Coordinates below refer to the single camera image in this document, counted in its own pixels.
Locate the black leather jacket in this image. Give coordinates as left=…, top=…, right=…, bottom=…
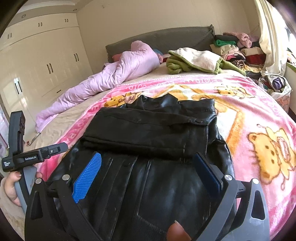
left=50, top=94, right=234, bottom=240

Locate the bag of clothes by window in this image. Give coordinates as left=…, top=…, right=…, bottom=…
left=258, top=75, right=292, bottom=113

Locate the pile of folded clothes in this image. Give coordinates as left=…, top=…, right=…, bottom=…
left=210, top=32, right=266, bottom=80

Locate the left hand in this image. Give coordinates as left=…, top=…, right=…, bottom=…
left=4, top=171, right=22, bottom=207

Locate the right hand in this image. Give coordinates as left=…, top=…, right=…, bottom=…
left=166, top=220, right=191, bottom=241

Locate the pink cartoon fleece blanket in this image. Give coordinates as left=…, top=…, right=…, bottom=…
left=34, top=71, right=296, bottom=240

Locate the lilac puffy duvet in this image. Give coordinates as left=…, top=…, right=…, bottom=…
left=36, top=41, right=163, bottom=133

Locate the green and cream blanket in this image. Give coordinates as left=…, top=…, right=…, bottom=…
left=166, top=47, right=246, bottom=76

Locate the cream curtain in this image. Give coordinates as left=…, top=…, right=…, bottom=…
left=254, top=0, right=288, bottom=76

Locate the grey upholstered headboard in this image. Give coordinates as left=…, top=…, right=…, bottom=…
left=105, top=25, right=215, bottom=63

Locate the cream wardrobe with black handles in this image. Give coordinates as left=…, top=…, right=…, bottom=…
left=1, top=13, right=93, bottom=141

